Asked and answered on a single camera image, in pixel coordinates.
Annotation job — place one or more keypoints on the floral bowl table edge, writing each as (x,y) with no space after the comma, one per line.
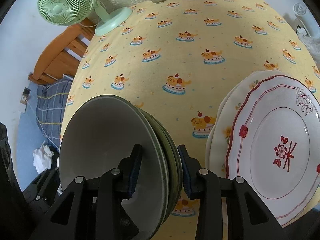
(103,131)

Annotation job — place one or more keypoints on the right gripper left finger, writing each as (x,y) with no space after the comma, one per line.
(91,208)

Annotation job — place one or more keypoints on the scalloped orange flower plate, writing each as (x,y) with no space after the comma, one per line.
(256,77)

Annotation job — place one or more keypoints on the white crumpled cloth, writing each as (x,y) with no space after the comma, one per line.
(43,158)

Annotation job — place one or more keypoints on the blue plaid bedding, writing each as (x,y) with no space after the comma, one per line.
(50,109)

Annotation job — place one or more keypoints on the yellow cartoon tablecloth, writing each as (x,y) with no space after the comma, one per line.
(178,59)

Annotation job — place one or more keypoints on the white desk fan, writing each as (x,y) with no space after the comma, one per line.
(308,31)

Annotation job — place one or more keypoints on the large floral ceramic bowl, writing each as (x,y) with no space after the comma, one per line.
(173,159)

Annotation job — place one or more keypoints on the wall power socket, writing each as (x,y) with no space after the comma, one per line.
(25,96)

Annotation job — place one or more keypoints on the green desk fan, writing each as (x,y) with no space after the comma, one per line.
(70,12)

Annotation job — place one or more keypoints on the orange wooden chair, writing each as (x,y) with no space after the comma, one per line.
(59,57)

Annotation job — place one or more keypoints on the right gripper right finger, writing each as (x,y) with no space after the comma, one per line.
(247,215)

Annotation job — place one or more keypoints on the red patterned white plate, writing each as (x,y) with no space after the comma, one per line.
(274,145)

